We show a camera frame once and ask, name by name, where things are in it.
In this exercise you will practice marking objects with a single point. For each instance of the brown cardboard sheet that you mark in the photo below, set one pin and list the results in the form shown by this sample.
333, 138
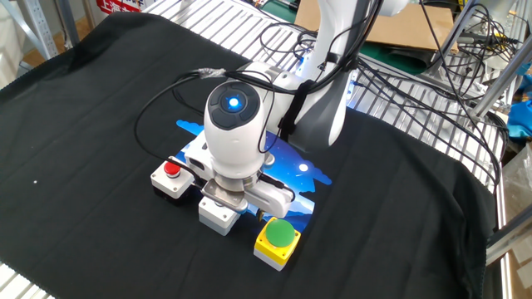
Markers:
428, 25

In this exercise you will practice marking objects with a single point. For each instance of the black cloth blue print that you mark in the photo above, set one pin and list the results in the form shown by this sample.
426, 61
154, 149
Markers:
374, 207

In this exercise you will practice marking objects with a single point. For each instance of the clear plastic bag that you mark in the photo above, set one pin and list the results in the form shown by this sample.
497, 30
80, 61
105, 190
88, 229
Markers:
519, 182

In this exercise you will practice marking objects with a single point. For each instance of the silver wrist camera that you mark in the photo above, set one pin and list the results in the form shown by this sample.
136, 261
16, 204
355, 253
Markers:
224, 197

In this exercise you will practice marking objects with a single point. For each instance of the aluminium frame post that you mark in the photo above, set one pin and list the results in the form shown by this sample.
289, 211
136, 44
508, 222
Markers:
498, 81

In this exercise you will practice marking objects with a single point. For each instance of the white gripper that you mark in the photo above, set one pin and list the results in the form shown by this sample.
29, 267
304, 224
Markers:
272, 201

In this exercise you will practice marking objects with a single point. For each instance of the green cutting mat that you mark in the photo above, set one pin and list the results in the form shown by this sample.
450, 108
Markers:
386, 56

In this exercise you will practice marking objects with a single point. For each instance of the white box red button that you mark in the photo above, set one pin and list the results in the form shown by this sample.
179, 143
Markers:
176, 184

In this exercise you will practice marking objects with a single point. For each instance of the white perforated metal strut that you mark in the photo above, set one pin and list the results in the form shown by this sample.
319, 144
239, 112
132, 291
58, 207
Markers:
41, 33

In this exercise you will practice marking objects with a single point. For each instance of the red white printed box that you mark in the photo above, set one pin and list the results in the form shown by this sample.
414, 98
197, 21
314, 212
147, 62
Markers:
120, 5

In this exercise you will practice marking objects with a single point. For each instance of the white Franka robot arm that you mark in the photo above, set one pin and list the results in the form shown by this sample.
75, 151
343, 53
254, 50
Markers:
234, 145

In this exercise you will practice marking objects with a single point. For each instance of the aluminium frame beam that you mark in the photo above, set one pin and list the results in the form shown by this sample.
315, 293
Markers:
511, 238

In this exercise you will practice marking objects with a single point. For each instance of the yellow box large green button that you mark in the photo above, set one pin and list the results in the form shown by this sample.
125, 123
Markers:
274, 253

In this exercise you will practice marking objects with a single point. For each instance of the white box small green button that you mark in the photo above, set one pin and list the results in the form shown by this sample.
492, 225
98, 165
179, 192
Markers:
216, 220

